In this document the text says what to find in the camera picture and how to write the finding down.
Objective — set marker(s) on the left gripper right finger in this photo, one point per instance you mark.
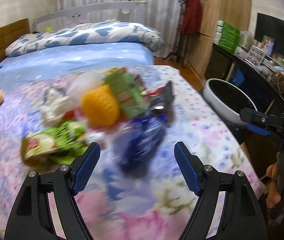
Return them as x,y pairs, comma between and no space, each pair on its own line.
241,217

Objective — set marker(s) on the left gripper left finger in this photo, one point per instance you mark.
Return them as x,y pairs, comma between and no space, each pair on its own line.
30,216

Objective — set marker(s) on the green snack wrapper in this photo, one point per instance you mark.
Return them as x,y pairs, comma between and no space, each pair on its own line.
54,145

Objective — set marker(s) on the white paper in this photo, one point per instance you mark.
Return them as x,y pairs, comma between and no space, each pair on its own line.
55,105

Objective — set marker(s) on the blue snack wrapper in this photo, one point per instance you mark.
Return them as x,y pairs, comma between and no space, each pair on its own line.
136,143

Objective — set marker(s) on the green drink carton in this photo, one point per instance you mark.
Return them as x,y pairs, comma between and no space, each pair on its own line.
127,92

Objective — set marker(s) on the orange ovaltine wrapper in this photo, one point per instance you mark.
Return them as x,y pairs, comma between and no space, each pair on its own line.
161,102

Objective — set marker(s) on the white foam net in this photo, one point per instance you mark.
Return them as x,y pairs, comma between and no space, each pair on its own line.
84,82

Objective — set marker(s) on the white black trash bin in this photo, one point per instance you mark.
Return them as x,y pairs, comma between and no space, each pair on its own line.
227,100

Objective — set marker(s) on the black tv cabinet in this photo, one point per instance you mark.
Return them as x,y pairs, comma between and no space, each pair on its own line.
225,66

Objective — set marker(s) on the framed colour photo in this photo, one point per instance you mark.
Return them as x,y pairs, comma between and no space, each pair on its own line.
268,45

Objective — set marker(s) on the black television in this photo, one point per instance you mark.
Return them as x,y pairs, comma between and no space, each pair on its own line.
273,28

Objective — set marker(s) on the green white box stack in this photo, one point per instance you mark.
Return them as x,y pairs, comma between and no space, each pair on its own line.
226,36

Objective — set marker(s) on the red coat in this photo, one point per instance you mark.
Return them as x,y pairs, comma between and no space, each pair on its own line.
192,18

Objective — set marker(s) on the blue bed sheet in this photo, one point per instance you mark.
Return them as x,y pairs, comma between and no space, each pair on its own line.
63,60

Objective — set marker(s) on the wooden headboard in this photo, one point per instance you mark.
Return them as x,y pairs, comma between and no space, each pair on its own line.
10,33

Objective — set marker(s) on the blue white cartoon quilt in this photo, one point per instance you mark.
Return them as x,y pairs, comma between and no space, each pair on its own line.
88,33

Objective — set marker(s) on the photo grid frame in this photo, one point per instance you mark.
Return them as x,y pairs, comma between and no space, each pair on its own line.
255,56

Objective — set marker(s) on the white bed guard rail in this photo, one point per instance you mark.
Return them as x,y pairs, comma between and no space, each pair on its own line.
125,11

